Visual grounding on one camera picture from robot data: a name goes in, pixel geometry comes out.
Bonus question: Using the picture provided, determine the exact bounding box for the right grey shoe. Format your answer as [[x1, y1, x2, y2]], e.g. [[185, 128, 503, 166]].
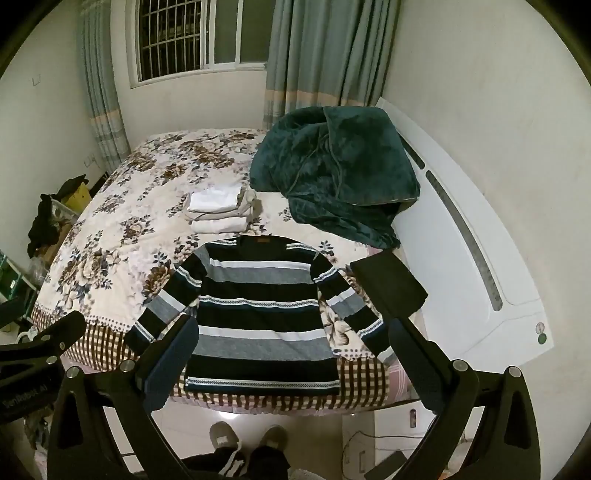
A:
[[259, 425, 288, 451]]

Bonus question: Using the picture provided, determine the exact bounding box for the white bedside cabinet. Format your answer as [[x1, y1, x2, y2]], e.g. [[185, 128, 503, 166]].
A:
[[342, 401, 436, 479]]

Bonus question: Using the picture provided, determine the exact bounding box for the yellow cardboard box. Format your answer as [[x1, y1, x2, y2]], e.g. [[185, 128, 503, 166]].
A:
[[61, 182, 92, 214]]

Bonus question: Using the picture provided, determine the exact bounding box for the barred window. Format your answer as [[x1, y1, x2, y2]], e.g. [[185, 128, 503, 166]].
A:
[[125, 0, 276, 88]]

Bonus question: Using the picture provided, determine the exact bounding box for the green plastic crate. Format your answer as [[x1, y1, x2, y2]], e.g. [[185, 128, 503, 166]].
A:
[[0, 253, 22, 300]]

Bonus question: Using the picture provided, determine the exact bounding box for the white folded bottom garment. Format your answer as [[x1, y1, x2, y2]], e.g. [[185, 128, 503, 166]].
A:
[[190, 217, 249, 234]]

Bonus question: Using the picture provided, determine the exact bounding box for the dark green plush blanket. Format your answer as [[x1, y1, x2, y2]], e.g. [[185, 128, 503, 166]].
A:
[[249, 107, 421, 249]]

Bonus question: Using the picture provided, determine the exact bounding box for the white folded garment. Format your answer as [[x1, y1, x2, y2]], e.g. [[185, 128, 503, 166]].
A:
[[187, 184, 242, 213], [190, 217, 249, 234]]

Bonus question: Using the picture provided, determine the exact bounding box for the white bed headboard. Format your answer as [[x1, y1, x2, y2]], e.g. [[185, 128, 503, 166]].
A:
[[378, 99, 554, 372]]

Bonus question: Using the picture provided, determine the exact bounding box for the black clothes pile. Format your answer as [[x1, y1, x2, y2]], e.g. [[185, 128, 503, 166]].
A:
[[27, 175, 88, 259]]

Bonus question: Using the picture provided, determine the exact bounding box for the grey shoe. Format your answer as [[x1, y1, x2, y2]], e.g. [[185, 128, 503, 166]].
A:
[[209, 421, 240, 450], [259, 425, 288, 451]]

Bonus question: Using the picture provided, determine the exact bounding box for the black folded cloth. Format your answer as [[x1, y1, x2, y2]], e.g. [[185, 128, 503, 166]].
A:
[[351, 250, 428, 318]]

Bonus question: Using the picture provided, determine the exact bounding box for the left grey-green curtain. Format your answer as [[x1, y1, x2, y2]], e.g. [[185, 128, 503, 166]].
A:
[[78, 0, 130, 174]]

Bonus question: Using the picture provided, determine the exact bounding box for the right grey-green curtain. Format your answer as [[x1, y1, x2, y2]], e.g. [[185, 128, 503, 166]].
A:
[[263, 0, 403, 128]]

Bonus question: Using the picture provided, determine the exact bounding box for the black grey striped sweater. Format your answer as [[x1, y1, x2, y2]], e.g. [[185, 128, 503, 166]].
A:
[[124, 235, 396, 397]]

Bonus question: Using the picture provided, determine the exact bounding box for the white folded top garment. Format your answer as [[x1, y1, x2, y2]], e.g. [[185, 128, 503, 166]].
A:
[[187, 184, 242, 213]]

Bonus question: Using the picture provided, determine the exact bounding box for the left grey shoe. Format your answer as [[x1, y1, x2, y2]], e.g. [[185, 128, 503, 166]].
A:
[[209, 421, 240, 450]]

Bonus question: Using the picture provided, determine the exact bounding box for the grey-green curtain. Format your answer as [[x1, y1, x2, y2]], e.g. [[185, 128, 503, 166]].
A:
[[263, 0, 403, 128], [78, 0, 130, 174]]

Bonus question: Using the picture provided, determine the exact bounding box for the floral bed sheet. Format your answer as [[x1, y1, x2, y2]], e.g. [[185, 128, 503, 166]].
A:
[[33, 128, 413, 415]]

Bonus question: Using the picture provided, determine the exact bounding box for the beige folded middle garment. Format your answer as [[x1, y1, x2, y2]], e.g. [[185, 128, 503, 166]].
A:
[[182, 187, 256, 221]]

